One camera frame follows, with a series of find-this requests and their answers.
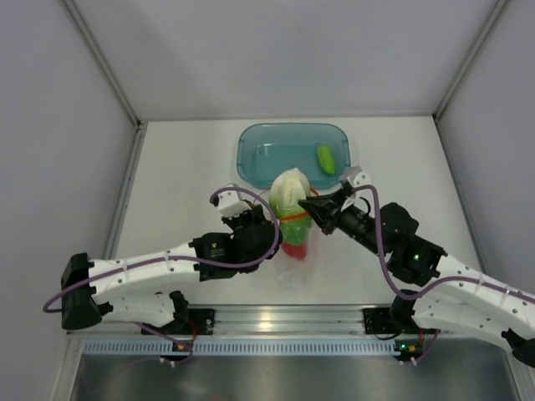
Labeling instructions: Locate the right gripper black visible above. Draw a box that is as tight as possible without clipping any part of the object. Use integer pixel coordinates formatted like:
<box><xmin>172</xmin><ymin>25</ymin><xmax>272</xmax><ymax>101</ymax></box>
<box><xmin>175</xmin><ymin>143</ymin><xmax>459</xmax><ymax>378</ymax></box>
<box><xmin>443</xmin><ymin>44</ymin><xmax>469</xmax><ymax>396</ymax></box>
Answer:
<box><xmin>300</xmin><ymin>187</ymin><xmax>389</xmax><ymax>258</ymax></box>

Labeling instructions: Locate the red fake food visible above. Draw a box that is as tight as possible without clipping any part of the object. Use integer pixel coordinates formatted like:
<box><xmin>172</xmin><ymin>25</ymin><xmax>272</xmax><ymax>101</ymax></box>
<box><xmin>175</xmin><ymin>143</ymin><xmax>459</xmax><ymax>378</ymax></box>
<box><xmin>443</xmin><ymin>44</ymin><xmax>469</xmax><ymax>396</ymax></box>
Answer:
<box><xmin>281</xmin><ymin>241</ymin><xmax>308</xmax><ymax>261</ymax></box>

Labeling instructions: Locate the pale green fake cabbage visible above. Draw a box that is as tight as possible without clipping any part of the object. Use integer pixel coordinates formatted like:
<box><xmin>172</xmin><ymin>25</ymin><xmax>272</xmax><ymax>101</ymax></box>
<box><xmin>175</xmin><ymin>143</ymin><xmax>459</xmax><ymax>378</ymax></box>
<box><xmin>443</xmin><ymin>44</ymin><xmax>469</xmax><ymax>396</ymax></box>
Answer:
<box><xmin>268</xmin><ymin>168</ymin><xmax>312</xmax><ymax>245</ymax></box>

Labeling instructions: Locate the clear zip bag orange seal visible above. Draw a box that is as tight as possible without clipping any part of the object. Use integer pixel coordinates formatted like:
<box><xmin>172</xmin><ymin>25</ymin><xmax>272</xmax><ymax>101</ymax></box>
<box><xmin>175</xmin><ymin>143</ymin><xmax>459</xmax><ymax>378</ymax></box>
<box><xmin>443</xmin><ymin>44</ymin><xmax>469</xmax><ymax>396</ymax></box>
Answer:
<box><xmin>260</xmin><ymin>185</ymin><xmax>318</xmax><ymax>295</ymax></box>

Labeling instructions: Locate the green fake vegetable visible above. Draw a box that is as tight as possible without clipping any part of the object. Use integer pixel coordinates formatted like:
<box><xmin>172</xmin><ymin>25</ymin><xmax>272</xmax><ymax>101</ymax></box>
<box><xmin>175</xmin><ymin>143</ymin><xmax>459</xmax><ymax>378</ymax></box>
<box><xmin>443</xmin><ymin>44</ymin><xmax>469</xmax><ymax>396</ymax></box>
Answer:
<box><xmin>317</xmin><ymin>145</ymin><xmax>336</xmax><ymax>175</ymax></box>

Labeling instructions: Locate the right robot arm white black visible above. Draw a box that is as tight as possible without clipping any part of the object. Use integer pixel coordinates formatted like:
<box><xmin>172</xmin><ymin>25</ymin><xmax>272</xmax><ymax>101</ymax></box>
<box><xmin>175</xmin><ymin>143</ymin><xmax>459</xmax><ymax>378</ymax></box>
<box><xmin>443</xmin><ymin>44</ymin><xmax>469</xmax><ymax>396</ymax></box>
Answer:
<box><xmin>299</xmin><ymin>185</ymin><xmax>534</xmax><ymax>367</ymax></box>

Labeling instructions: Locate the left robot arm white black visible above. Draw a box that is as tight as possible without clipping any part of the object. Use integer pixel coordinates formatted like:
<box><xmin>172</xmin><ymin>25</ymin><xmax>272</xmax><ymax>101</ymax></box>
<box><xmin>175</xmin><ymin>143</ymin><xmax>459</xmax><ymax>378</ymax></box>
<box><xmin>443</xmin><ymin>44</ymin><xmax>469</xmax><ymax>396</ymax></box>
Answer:
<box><xmin>60</xmin><ymin>206</ymin><xmax>283</xmax><ymax>334</ymax></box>

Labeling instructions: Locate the teal plastic bin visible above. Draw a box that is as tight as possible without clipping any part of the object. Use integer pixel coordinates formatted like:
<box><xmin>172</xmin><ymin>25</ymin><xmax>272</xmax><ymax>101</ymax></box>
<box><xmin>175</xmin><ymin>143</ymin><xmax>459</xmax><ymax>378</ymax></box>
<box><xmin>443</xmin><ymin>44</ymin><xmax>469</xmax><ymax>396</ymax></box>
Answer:
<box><xmin>236</xmin><ymin>122</ymin><xmax>352</xmax><ymax>190</ymax></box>

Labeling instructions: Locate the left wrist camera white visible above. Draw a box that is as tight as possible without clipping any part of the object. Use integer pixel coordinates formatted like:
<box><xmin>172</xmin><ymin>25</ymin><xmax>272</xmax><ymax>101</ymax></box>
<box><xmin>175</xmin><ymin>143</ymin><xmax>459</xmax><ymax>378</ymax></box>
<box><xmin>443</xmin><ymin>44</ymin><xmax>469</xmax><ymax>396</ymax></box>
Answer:
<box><xmin>210</xmin><ymin>184</ymin><xmax>250</xmax><ymax>219</ymax></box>

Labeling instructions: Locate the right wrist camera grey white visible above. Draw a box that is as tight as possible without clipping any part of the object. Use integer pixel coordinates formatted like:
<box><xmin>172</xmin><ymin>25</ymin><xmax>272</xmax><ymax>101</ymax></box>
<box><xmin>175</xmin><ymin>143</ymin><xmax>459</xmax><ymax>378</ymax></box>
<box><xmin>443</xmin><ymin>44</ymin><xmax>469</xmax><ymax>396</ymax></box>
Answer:
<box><xmin>340</xmin><ymin>165</ymin><xmax>372</xmax><ymax>211</ymax></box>

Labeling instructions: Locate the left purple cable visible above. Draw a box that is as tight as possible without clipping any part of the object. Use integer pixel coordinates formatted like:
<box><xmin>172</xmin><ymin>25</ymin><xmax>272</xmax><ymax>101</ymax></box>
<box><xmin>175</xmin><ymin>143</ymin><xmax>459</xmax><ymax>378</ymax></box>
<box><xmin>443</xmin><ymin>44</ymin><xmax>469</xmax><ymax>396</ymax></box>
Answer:
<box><xmin>42</xmin><ymin>186</ymin><xmax>283</xmax><ymax>314</ymax></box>

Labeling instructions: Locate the aluminium rail frame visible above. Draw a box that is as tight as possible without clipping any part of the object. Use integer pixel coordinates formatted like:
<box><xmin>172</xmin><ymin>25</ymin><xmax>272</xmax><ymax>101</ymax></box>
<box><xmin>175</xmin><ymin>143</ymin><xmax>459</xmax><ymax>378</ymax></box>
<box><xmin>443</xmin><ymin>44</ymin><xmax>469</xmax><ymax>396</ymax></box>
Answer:
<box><xmin>66</xmin><ymin>303</ymin><xmax>523</xmax><ymax>335</ymax></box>

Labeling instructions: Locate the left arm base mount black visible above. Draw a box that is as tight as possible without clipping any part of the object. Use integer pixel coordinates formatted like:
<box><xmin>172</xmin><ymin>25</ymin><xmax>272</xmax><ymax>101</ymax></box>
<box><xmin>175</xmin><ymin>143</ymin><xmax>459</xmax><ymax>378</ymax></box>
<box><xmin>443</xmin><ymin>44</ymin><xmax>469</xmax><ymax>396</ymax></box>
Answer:
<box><xmin>145</xmin><ymin>308</ymin><xmax>215</xmax><ymax>336</ymax></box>

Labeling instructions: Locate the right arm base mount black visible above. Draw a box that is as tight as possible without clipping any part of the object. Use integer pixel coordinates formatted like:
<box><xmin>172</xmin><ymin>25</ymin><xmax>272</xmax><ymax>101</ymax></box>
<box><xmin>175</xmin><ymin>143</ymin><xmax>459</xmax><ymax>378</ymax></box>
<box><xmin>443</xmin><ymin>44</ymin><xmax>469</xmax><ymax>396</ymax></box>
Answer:
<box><xmin>362</xmin><ymin>307</ymin><xmax>419</xmax><ymax>336</ymax></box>

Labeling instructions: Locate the white slotted cable duct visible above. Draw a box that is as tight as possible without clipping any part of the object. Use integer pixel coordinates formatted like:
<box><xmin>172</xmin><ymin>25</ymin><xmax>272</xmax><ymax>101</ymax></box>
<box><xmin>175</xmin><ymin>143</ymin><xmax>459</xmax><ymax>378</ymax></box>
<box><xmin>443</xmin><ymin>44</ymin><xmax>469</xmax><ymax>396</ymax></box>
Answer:
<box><xmin>84</xmin><ymin>338</ymin><xmax>405</xmax><ymax>357</ymax></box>

